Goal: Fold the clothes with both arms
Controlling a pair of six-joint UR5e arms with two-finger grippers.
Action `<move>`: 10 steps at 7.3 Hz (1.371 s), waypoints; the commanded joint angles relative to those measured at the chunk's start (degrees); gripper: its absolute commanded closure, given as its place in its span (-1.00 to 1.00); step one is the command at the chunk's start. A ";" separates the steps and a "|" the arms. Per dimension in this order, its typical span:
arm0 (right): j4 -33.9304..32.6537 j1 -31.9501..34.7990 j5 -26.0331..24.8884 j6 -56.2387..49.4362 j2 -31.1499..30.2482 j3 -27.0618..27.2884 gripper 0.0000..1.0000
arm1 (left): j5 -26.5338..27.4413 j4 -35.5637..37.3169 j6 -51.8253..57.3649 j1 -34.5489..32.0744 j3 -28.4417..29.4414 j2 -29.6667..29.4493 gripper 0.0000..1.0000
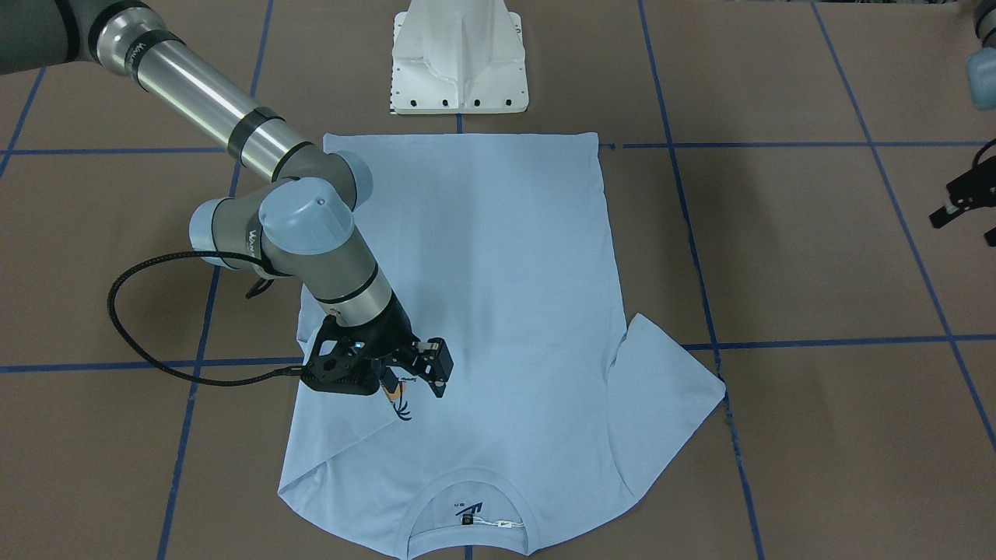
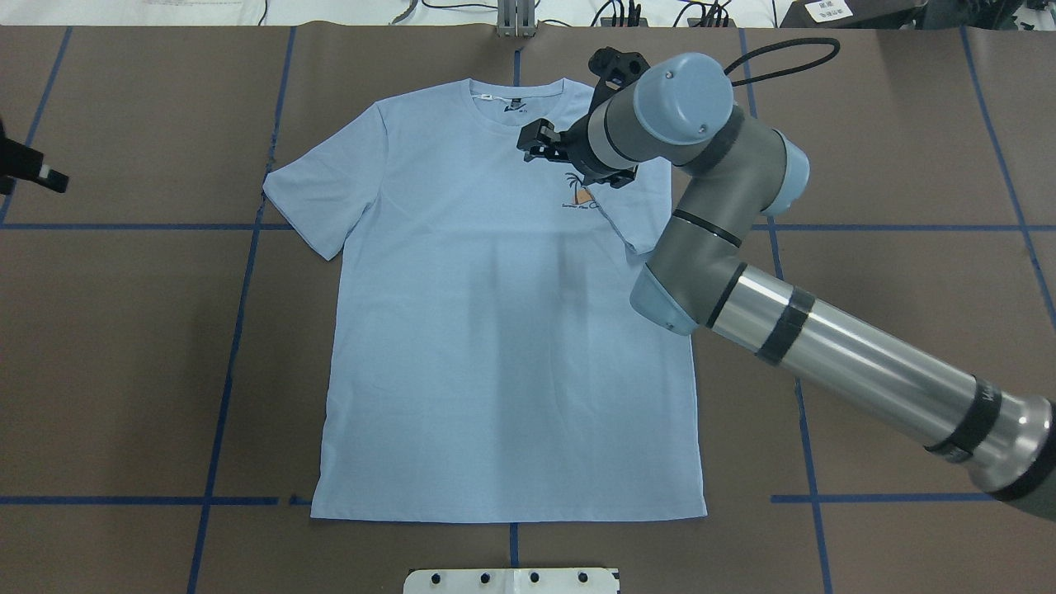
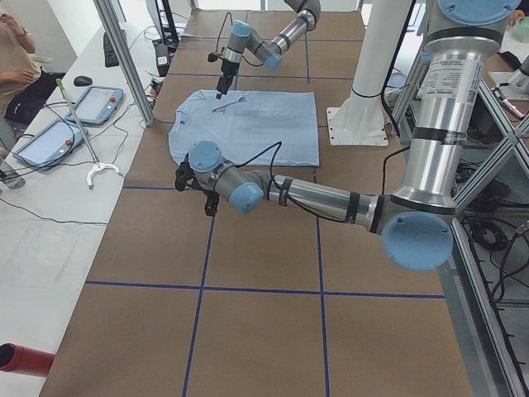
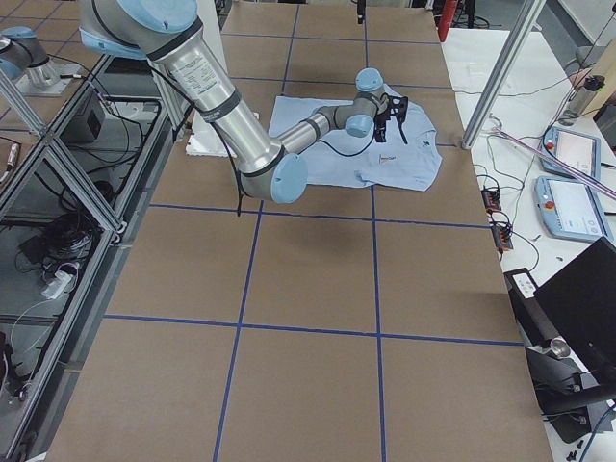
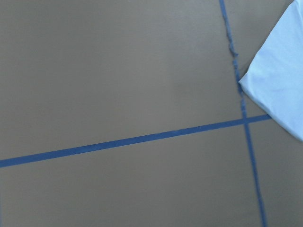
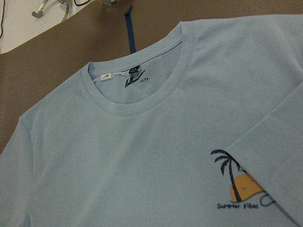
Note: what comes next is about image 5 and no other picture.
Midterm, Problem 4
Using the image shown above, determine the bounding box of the light blue t-shirt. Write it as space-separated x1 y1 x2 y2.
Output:
239 0 303 140

